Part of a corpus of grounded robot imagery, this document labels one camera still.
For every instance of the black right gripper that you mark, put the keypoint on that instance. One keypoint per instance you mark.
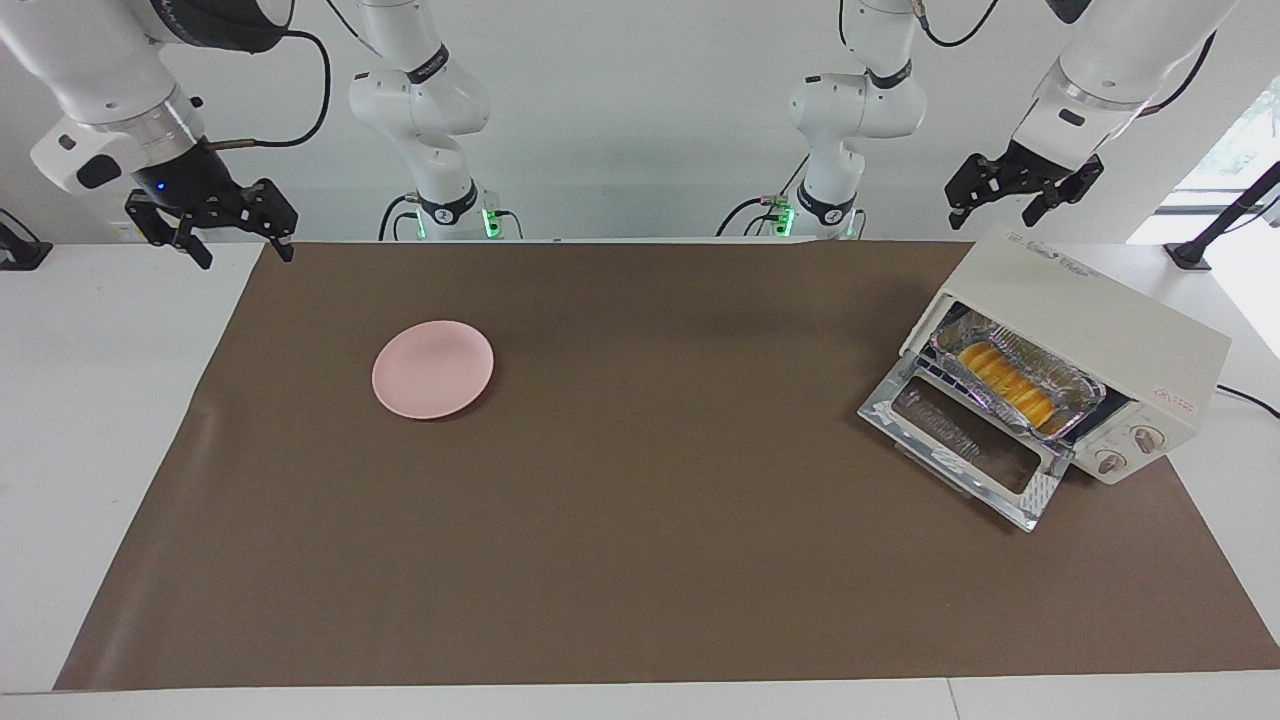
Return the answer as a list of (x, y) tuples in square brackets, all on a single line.
[(190, 185)]

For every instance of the orange food slices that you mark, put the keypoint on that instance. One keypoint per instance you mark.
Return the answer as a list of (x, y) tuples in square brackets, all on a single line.
[(1005, 385)]

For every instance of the glass oven door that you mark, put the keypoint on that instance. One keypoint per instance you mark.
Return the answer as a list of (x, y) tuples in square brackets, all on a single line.
[(1040, 495)]

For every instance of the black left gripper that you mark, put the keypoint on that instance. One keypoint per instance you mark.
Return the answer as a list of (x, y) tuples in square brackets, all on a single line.
[(1035, 165)]

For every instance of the cream toaster oven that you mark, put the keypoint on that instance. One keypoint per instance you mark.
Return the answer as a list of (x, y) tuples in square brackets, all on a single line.
[(1080, 310)]

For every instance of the black camera stand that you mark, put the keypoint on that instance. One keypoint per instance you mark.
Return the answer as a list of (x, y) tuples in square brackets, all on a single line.
[(1190, 255)]

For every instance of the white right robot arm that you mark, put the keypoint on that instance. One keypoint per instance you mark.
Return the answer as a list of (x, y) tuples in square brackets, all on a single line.
[(90, 70)]

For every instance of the brown table mat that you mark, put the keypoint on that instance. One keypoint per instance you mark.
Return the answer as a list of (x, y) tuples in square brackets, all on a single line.
[(650, 550)]

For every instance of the aluminium foil tray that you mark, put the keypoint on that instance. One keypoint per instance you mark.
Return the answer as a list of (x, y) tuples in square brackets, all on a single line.
[(1075, 385)]

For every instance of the black table clamp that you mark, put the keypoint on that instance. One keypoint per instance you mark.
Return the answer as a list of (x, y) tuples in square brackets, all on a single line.
[(20, 255)]

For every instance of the cream oven knob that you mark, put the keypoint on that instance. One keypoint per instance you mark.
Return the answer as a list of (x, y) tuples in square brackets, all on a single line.
[(1148, 440), (1112, 462)]

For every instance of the pink round plate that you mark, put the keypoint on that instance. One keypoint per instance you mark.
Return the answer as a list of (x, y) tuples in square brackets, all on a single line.
[(430, 370)]

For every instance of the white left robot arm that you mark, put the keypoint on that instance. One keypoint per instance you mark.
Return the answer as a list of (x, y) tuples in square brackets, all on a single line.
[(860, 110)]

